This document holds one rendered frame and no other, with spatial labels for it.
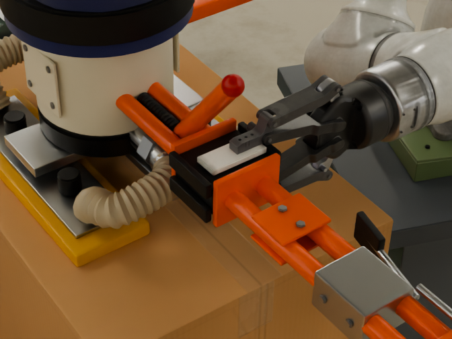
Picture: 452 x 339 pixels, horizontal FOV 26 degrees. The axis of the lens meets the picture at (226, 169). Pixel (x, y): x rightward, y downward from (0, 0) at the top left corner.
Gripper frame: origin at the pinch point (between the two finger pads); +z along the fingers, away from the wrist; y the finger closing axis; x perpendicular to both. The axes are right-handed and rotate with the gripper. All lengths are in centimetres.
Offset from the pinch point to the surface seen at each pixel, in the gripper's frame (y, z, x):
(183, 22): -9.0, -5.0, 16.0
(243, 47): 111, -130, 167
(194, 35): 111, -120, 183
